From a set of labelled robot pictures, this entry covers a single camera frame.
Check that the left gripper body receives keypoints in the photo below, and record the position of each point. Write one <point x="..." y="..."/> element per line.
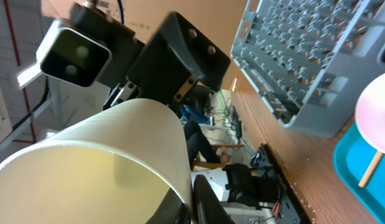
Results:
<point x="119" y="39"/>

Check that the teal plastic tray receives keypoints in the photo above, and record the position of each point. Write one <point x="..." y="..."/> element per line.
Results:
<point x="351" y="158"/>

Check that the wooden chopstick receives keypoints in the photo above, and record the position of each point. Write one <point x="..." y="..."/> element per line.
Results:
<point x="370" y="169"/>

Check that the white cup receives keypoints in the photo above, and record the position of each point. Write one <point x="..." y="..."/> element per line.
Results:
<point x="114" y="167"/>

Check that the grey plastic dish rack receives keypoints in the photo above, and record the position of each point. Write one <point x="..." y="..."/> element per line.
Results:
<point x="309" y="60"/>

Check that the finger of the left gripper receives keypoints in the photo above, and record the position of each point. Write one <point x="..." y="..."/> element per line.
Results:
<point x="176" y="52"/>

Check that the pink small plate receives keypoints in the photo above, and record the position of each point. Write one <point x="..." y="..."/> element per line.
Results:
<point x="370" y="113"/>

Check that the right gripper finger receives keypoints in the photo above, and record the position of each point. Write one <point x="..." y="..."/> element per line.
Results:
<point x="207" y="207"/>

